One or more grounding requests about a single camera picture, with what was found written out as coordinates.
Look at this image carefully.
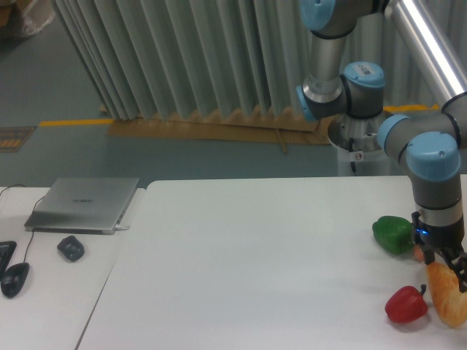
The silver closed laptop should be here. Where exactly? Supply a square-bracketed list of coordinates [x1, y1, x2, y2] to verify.
[24, 177, 139, 234]

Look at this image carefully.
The black mouse cable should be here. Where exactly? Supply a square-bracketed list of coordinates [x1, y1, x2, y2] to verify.
[0, 184, 51, 264]

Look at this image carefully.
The golden croissant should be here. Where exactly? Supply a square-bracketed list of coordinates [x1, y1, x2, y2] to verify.
[426, 262, 466, 328]

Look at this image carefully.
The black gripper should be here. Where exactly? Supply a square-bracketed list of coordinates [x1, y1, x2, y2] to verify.
[412, 211, 466, 292]

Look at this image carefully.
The green bell pepper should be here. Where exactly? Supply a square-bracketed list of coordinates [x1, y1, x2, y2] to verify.
[371, 216, 414, 255]

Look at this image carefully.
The white laptop cable plug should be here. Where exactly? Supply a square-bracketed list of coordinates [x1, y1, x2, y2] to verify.
[115, 225, 131, 232]

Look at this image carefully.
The black earbuds case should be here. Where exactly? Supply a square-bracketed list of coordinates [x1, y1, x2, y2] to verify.
[57, 236, 85, 263]

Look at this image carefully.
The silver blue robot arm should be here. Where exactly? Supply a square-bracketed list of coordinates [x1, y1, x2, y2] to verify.
[296, 1, 466, 292]

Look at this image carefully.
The red bell pepper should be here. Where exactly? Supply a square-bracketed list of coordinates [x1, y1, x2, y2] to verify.
[385, 284, 428, 324]

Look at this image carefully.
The black keyboard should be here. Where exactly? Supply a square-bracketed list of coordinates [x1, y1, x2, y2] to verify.
[0, 241, 17, 277]

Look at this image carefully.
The black computer mouse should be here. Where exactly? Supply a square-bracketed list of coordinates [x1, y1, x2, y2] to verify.
[1, 262, 30, 299]

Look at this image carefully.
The brown cardboard sheet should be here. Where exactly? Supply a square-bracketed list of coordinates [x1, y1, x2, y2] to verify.
[107, 106, 332, 154]

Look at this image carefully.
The grey-green curtain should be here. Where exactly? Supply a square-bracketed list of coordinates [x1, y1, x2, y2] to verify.
[54, 0, 467, 120]

